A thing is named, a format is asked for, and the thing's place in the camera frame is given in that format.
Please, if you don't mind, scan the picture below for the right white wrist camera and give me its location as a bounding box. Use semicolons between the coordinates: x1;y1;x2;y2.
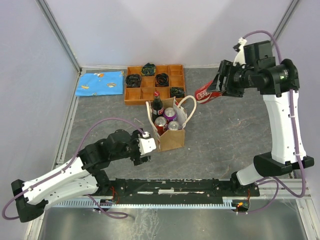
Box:
233;37;247;66

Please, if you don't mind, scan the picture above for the burlap canvas watermelon bag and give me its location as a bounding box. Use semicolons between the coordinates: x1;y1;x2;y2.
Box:
145;95;197;152

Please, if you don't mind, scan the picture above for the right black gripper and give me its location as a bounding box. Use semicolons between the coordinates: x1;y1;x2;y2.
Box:
206;60;257;99

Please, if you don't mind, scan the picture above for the glass cola bottle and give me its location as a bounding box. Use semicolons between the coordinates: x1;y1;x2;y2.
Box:
151;91;164;122

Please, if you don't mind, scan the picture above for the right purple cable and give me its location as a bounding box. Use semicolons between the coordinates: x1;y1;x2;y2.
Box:
234;30;307;215

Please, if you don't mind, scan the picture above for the rolled dark belt top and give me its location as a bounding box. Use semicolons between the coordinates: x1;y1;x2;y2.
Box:
141;62;156;77

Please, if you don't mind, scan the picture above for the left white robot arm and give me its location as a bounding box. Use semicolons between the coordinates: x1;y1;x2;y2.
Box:
11;129;157;223

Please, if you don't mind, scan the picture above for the red cola can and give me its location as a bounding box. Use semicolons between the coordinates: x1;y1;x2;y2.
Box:
154;116;168;136
194;80;223;104

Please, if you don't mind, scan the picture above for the rolled dark belt centre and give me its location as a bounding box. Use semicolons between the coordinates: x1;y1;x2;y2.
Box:
155;73;169;87

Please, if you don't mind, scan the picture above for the blue patterned cloth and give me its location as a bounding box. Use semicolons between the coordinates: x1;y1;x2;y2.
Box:
75;71;124;97

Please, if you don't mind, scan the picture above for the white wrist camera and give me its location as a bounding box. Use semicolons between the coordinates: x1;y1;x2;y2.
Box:
138;131;157;156
233;37;247;66

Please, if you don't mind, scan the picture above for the purple Fanta can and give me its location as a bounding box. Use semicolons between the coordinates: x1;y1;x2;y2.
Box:
163;107;177;123
167;120;182;131

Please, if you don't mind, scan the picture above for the wooden compartment tray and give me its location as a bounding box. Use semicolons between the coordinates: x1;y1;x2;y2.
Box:
124;64;186;106

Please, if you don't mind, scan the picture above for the white slotted cable duct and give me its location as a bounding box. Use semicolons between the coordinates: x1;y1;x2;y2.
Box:
53;197;249;210

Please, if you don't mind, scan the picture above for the rolled dark belt left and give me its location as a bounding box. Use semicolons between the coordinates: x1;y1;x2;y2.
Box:
125;74;142;88

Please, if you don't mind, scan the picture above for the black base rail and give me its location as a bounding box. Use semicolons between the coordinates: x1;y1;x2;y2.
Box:
92;173;260;204

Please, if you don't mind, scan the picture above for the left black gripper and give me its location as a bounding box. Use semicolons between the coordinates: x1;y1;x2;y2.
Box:
110;128;152;166

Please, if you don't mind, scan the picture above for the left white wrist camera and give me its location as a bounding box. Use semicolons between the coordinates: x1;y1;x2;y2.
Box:
138;131;157;156

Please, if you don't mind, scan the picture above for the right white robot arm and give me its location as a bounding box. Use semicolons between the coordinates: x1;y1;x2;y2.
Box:
206;38;314;196

